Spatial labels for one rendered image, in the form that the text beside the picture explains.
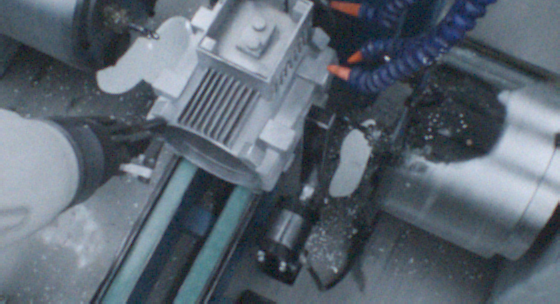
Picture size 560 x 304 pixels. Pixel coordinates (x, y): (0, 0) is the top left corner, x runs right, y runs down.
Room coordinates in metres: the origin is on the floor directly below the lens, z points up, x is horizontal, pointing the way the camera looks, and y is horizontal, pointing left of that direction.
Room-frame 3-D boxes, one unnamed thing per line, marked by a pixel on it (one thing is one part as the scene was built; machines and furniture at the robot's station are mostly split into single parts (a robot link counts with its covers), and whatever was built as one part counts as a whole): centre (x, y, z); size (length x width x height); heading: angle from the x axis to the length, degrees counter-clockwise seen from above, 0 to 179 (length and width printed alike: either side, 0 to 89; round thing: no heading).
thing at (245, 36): (0.45, 0.02, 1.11); 0.12 x 0.11 x 0.07; 151
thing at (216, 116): (0.41, 0.04, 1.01); 0.20 x 0.19 x 0.19; 151
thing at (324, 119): (0.29, -0.04, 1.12); 0.04 x 0.03 x 0.26; 152
